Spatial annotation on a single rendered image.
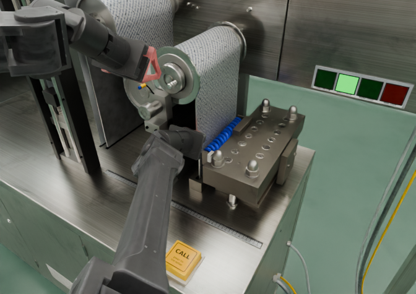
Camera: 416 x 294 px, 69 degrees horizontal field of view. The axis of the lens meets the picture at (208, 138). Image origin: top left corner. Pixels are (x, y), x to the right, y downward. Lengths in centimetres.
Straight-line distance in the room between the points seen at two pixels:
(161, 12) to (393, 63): 65
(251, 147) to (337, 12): 42
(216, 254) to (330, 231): 139
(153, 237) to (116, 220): 52
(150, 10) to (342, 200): 181
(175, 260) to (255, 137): 42
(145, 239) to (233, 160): 51
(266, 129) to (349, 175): 163
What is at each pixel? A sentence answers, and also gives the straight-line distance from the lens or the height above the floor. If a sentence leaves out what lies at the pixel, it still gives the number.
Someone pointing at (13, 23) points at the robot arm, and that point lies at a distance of 47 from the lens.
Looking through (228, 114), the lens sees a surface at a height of 107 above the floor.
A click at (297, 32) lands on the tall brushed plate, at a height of 130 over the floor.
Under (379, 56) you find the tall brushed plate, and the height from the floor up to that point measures 127.
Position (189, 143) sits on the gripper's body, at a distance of 73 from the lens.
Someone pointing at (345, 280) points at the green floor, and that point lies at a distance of 194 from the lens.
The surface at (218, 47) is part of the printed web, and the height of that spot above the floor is 129.
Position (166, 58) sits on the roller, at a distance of 75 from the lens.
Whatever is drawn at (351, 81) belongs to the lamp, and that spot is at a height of 120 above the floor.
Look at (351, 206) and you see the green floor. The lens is 230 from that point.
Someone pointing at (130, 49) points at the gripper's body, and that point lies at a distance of 57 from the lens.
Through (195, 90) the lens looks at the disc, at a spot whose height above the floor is 123.
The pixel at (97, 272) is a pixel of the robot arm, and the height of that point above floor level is 130.
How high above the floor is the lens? 156
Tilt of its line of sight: 36 degrees down
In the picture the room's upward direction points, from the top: straight up
